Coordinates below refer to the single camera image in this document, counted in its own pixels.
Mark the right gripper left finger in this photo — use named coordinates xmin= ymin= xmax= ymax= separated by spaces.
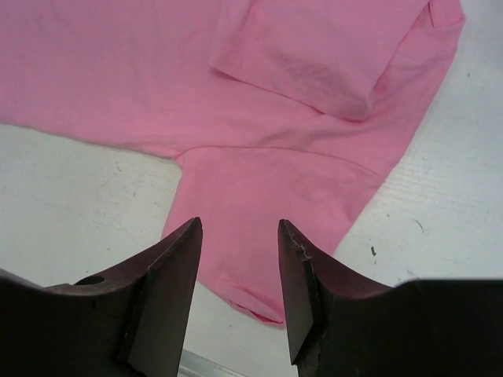
xmin=1 ymin=218 xmax=203 ymax=376

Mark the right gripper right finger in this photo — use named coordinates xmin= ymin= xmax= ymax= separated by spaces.
xmin=278 ymin=220 xmax=502 ymax=376

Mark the pink t shirt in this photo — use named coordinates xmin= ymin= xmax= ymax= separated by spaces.
xmin=1 ymin=1 xmax=464 ymax=326

